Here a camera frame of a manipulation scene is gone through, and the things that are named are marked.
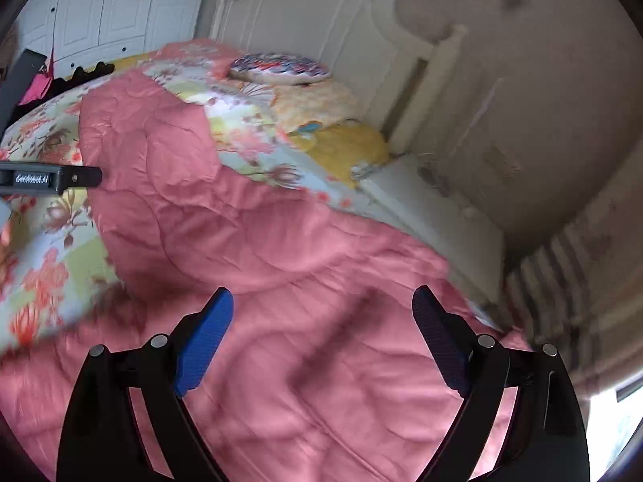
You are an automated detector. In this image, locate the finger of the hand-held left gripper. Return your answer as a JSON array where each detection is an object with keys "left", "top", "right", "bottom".
[{"left": 59, "top": 167, "right": 104, "bottom": 192}]

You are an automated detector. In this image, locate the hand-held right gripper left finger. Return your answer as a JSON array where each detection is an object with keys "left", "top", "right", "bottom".
[{"left": 56, "top": 287, "right": 235, "bottom": 482}]

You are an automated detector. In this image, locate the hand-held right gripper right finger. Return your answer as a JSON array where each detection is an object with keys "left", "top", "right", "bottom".
[{"left": 411, "top": 285, "right": 592, "bottom": 482}]

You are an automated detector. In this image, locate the pink quilted jacket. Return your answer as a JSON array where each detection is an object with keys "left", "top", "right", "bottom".
[{"left": 0, "top": 67, "right": 536, "bottom": 482}]

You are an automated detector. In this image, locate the black bar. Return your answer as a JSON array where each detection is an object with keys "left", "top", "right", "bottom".
[{"left": 0, "top": 49, "right": 47, "bottom": 134}]

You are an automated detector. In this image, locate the pink cloth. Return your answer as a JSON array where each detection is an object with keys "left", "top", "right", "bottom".
[{"left": 23, "top": 57, "right": 55, "bottom": 104}]

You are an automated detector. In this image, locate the black cloth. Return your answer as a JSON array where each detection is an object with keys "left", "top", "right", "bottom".
[{"left": 53, "top": 61, "right": 117, "bottom": 92}]

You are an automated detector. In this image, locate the white nightstand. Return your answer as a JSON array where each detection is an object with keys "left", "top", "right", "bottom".
[{"left": 359, "top": 153, "right": 506, "bottom": 307}]

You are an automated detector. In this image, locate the striped curtain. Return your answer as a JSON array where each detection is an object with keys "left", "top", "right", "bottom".
[{"left": 505, "top": 196, "right": 643, "bottom": 387}]

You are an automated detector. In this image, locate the floral bed sheet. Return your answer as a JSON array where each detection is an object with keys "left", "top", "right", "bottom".
[{"left": 0, "top": 40, "right": 403, "bottom": 357}]

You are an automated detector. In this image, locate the white wardrobe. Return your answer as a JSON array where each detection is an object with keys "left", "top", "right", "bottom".
[{"left": 15, "top": 0, "right": 217, "bottom": 68}]

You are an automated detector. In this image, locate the window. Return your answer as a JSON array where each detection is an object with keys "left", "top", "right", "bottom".
[{"left": 588, "top": 384, "right": 641, "bottom": 468}]

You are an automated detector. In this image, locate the yellow pillow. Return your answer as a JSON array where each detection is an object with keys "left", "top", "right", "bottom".
[{"left": 296, "top": 120, "right": 393, "bottom": 186}]

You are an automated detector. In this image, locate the round patterned cushion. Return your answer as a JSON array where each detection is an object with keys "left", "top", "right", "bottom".
[{"left": 228, "top": 53, "right": 335, "bottom": 84}]

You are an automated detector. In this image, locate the peach patterned pillow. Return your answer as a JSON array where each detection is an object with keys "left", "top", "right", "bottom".
[{"left": 271, "top": 78, "right": 362, "bottom": 134}]

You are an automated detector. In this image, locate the white wooden headboard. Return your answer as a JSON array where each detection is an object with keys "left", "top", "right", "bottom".
[{"left": 208, "top": 0, "right": 468, "bottom": 156}]

